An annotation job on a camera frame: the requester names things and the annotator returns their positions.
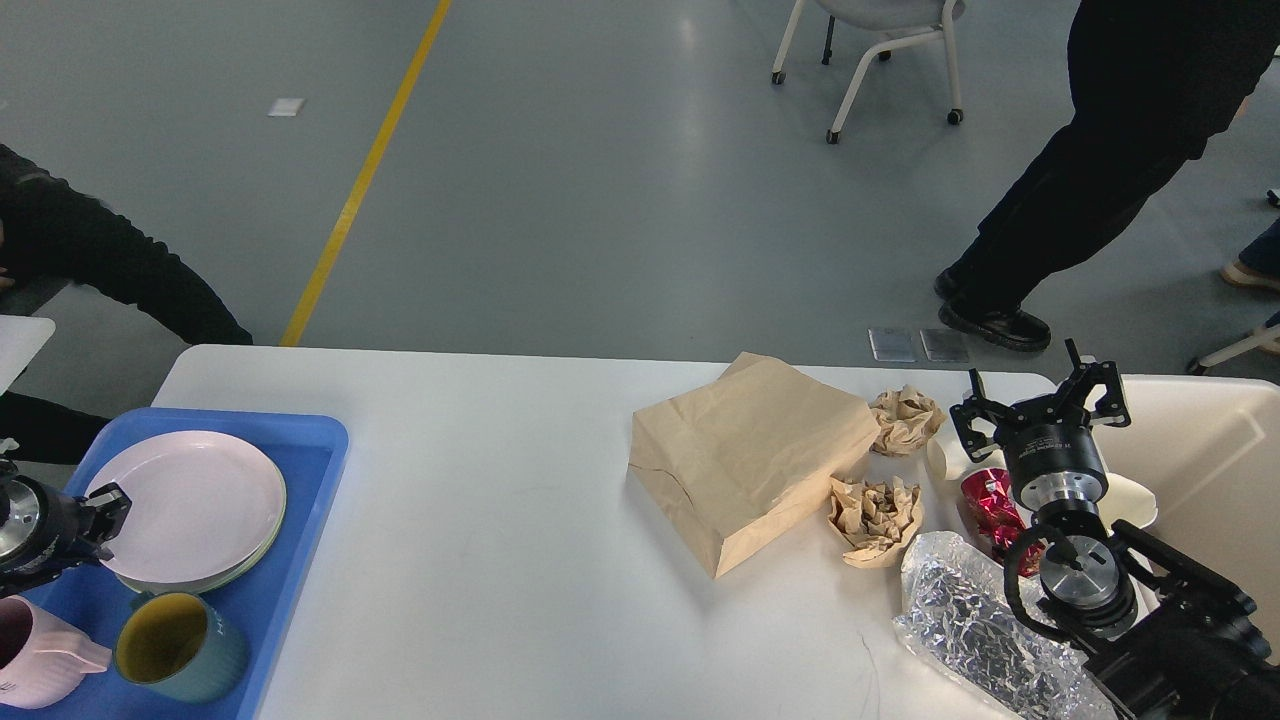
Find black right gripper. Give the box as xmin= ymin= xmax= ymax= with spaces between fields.
xmin=950 ymin=338 xmax=1132 ymax=512

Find blue plastic tray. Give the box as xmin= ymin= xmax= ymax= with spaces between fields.
xmin=1 ymin=407 xmax=349 ymax=719

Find white paper cup lying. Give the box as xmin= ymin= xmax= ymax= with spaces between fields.
xmin=925 ymin=434 xmax=1006 ymax=482

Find metal floor plate right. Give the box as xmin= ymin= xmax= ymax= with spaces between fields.
xmin=919 ymin=328 xmax=970 ymax=364

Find crumpled brown paper upper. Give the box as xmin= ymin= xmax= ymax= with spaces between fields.
xmin=869 ymin=384 xmax=948 ymax=457

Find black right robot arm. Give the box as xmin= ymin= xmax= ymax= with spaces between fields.
xmin=950 ymin=341 xmax=1279 ymax=719

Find metal floor plate left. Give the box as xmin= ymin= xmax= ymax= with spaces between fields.
xmin=867 ymin=327 xmax=918 ymax=364

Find teal mug yellow inside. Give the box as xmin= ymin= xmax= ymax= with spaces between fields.
xmin=114 ymin=592 xmax=250 ymax=705

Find crumpled brown paper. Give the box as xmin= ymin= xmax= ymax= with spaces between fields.
xmin=869 ymin=384 xmax=948 ymax=457
xmin=827 ymin=477 xmax=924 ymax=569

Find white chair leg right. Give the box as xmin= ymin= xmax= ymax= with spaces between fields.
xmin=1185 ymin=324 xmax=1279 ymax=375

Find standing person in black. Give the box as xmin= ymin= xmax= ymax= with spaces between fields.
xmin=934 ymin=1 xmax=1279 ymax=352

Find pink mug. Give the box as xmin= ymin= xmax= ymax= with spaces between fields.
xmin=1 ymin=594 xmax=113 ymax=708

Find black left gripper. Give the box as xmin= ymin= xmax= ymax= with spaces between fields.
xmin=1 ymin=475 xmax=132 ymax=598

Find crushed red can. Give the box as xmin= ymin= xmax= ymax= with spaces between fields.
xmin=960 ymin=468 xmax=1029 ymax=565

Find beige plastic bin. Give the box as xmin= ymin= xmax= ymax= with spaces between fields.
xmin=1093 ymin=374 xmax=1279 ymax=644

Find crumpled brown paper lower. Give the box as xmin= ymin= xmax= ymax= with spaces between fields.
xmin=827 ymin=477 xmax=924 ymax=569

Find metal floor plate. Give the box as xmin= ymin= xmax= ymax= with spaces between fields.
xmin=919 ymin=328 xmax=970 ymax=364
xmin=867 ymin=327 xmax=918 ymax=364

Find white paper cup right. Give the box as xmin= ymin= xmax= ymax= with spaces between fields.
xmin=1097 ymin=471 xmax=1158 ymax=533

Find light green plate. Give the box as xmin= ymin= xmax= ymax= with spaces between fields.
xmin=113 ymin=509 xmax=287 ymax=594

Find brown paper bag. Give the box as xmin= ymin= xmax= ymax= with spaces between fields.
xmin=628 ymin=352 xmax=879 ymax=578

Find pink plate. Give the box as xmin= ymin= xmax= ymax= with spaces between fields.
xmin=88 ymin=430 xmax=287 ymax=583

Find seated person in black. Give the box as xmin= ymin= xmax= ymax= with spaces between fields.
xmin=0 ymin=145 xmax=253 ymax=465

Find silver foil plastic bag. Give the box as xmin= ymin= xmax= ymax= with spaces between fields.
xmin=893 ymin=530 xmax=1117 ymax=719

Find white side table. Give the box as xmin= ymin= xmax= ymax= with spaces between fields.
xmin=0 ymin=314 xmax=56 ymax=393

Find white rolling chair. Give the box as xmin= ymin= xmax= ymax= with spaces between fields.
xmin=815 ymin=1 xmax=966 ymax=145

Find beige shoe at right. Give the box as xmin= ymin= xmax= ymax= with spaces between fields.
xmin=1219 ymin=259 xmax=1279 ymax=293

